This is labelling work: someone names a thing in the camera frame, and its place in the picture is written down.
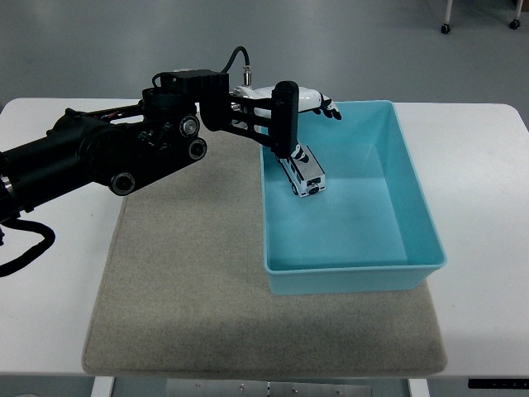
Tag beige felt mat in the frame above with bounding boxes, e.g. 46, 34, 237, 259
81, 110, 449, 379

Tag white toy car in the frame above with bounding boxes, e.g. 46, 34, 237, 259
275, 144, 328, 200

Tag grey metal plate with screws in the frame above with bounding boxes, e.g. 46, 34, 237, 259
164, 379, 374, 397

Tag white table leg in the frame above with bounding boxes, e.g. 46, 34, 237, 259
406, 377, 431, 397
90, 376, 116, 397

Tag white cart leg with caster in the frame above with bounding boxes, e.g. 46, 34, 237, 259
440, 0, 454, 36
508, 0, 523, 31

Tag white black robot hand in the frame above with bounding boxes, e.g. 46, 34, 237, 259
229, 79, 344, 166

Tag black table control panel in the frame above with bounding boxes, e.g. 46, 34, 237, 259
467, 377, 529, 390

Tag light blue plastic box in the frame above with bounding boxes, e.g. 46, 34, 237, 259
259, 98, 448, 297

